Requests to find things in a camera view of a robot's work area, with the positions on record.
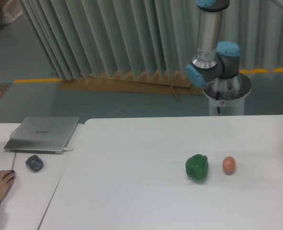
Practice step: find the person's bare hand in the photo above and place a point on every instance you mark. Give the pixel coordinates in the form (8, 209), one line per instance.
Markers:
(5, 183)

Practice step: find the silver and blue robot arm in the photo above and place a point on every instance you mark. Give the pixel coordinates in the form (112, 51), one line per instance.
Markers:
(207, 43)

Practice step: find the green bell pepper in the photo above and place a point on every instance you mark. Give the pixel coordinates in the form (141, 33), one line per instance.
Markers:
(197, 167)

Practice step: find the small black gadget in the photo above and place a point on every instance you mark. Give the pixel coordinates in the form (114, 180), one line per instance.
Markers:
(34, 163)

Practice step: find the silver closed laptop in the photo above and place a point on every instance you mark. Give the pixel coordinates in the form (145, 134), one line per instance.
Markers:
(43, 134)

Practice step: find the white usb plug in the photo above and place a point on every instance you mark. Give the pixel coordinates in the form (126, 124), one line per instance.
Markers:
(67, 150)

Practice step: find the grey folding curtain screen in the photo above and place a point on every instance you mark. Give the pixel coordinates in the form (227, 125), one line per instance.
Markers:
(147, 40)

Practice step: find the plastic wrapped cardboard boxes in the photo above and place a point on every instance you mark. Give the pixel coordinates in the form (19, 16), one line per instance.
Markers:
(10, 10)

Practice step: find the brown cardboard sheet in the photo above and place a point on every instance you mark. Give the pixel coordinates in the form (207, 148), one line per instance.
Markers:
(175, 85)

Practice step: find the brown egg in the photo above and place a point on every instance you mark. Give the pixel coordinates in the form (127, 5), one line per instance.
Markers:
(229, 165)

